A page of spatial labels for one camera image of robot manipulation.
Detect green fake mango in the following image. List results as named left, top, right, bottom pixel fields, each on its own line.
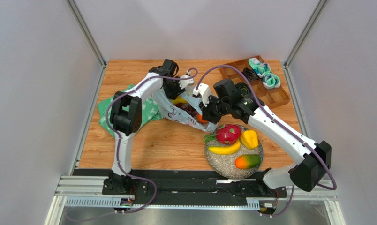
left=235, top=154, right=261, bottom=169

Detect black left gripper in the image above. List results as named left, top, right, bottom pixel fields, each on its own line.
left=163, top=76, right=186, bottom=100

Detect green white sock far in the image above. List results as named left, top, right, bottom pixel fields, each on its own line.
left=248, top=58, right=271, bottom=78

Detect yellow fake banana bunch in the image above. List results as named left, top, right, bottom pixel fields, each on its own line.
left=171, top=96, right=188, bottom=105

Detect green white sock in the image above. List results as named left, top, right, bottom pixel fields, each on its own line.
left=262, top=73, right=281, bottom=90
left=248, top=58, right=271, bottom=78

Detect dark fake grapes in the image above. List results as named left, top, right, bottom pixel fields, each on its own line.
left=181, top=104, right=199, bottom=118

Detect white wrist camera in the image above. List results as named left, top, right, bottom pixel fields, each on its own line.
left=192, top=83, right=211, bottom=107
left=179, top=74, right=195, bottom=89

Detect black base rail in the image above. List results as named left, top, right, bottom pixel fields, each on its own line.
left=102, top=169, right=289, bottom=207

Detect black patterned rolled sock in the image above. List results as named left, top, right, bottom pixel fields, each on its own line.
left=242, top=67, right=260, bottom=82

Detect wooden compartment tray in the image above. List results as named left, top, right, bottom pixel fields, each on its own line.
left=228, top=56, right=290, bottom=109

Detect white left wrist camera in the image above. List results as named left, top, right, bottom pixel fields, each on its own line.
left=179, top=74, right=195, bottom=89

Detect dark blue yellow rolled sock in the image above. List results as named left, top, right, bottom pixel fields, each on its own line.
left=235, top=82, right=251, bottom=96

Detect light blue plastic bag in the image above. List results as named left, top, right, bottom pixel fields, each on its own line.
left=152, top=86, right=218, bottom=133

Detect red fake dragon fruit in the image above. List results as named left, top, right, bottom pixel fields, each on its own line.
left=204, top=124, right=241, bottom=145

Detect green white sock near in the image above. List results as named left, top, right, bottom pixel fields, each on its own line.
left=262, top=73, right=281, bottom=90

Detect yellow fake bell pepper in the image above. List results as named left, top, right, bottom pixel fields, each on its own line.
left=240, top=130, right=259, bottom=150

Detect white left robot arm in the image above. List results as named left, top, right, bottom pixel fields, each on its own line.
left=102, top=59, right=194, bottom=195

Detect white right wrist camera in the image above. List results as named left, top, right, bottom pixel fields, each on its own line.
left=192, top=83, right=211, bottom=107

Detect orange fake fruit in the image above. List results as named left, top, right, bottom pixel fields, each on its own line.
left=196, top=113, right=208, bottom=124

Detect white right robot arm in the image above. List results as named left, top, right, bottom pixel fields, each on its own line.
left=193, top=79, right=332, bottom=192

